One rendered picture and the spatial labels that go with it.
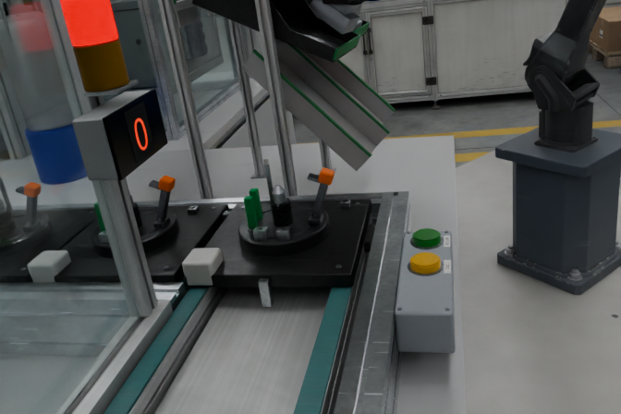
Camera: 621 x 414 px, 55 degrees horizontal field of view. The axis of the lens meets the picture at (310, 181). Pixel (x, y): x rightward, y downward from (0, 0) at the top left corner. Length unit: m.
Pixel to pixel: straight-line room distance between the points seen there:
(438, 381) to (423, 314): 0.10
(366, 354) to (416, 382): 0.12
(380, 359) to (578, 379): 0.26
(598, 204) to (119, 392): 0.68
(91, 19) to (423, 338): 0.52
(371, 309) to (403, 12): 4.13
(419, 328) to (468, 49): 4.21
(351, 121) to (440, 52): 3.69
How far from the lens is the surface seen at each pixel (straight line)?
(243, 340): 0.81
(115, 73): 0.70
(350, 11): 1.07
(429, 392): 0.78
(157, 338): 0.80
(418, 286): 0.79
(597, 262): 1.00
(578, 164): 0.88
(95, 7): 0.69
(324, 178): 0.87
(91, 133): 0.68
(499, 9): 4.85
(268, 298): 0.84
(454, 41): 4.85
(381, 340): 0.70
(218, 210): 1.06
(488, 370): 0.82
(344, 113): 1.19
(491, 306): 0.93
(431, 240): 0.87
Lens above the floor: 1.38
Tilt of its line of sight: 22 degrees down
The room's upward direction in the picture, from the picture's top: 8 degrees counter-clockwise
